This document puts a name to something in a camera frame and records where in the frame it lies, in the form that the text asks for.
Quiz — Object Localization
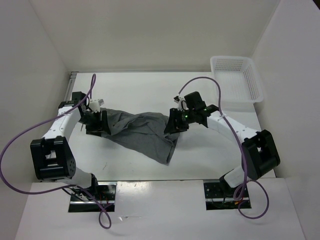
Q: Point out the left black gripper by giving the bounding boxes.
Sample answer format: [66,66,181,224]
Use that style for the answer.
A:
[78,110,111,137]

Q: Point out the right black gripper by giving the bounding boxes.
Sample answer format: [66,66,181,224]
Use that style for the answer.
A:
[163,107,196,134]

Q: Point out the grey shorts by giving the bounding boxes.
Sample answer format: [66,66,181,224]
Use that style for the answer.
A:
[99,108,180,165]

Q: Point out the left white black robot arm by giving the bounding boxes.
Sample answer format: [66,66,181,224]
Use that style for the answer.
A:
[30,91,111,200]

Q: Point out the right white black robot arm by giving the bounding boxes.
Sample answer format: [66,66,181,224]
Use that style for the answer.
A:
[164,91,281,199]

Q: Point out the white perforated plastic basket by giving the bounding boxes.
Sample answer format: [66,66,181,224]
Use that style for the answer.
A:
[210,55,264,104]

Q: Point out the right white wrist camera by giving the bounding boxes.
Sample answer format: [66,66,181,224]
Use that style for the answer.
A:
[173,95,188,111]

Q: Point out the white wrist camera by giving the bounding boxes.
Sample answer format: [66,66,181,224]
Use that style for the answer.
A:
[173,95,188,111]
[88,99,104,113]

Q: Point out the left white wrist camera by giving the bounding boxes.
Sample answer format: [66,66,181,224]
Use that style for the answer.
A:
[88,99,104,113]

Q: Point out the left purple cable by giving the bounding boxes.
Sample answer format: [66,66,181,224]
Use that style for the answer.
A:
[0,73,114,230]

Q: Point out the purple cable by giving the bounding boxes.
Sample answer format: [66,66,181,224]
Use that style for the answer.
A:
[0,73,114,230]
[178,76,270,220]

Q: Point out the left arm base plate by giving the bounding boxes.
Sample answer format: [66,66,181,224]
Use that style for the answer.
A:
[68,181,117,213]

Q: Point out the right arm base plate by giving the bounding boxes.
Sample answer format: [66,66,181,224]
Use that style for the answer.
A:
[203,179,251,211]

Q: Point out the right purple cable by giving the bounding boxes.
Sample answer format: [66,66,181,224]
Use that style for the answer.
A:
[178,76,270,220]

